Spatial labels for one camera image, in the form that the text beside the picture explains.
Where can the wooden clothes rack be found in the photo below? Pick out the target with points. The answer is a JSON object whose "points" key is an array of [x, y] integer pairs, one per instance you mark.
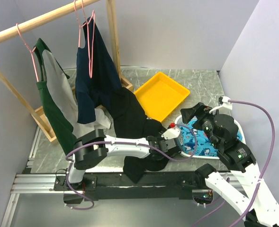
{"points": [[38, 114]]}

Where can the white laundry basket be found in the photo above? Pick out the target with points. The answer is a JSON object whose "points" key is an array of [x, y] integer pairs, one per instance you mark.
{"points": [[204, 148]]}

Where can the pink hanger with navy shirt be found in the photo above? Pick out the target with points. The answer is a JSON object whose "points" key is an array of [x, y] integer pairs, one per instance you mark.
{"points": [[78, 20]]}

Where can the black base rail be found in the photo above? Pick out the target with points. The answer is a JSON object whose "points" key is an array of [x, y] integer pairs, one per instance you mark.
{"points": [[110, 186]]}

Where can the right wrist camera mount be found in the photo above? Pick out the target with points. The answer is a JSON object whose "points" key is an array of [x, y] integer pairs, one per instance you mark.
{"points": [[224, 106]]}

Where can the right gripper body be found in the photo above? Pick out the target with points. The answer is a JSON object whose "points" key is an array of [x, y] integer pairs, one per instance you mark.
{"points": [[201, 109]]}

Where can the navy blue shirt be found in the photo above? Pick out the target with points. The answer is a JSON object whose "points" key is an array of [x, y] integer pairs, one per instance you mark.
{"points": [[95, 91]]}

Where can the black t shirt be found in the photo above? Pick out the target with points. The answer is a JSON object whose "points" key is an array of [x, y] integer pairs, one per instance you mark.
{"points": [[131, 122]]}

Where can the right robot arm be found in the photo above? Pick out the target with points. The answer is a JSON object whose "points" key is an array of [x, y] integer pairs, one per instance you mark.
{"points": [[257, 207]]}

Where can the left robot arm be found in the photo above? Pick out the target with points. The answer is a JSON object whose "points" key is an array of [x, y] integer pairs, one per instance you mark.
{"points": [[92, 148]]}

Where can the green and grey shirt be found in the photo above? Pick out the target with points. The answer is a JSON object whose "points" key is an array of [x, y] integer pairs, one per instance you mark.
{"points": [[58, 101]]}

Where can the pink hanger with green shirt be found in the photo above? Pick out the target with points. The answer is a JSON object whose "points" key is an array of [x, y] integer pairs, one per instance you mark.
{"points": [[31, 51]]}

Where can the pink wire hanger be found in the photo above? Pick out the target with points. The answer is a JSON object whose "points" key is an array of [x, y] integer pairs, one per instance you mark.
{"points": [[91, 46]]}

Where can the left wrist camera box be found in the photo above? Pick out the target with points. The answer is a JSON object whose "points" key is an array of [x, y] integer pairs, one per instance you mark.
{"points": [[171, 133]]}

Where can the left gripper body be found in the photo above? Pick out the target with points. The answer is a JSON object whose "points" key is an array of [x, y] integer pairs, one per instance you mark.
{"points": [[158, 140]]}

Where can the yellow plastic tray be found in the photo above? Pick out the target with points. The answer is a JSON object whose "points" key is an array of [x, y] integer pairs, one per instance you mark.
{"points": [[160, 95]]}

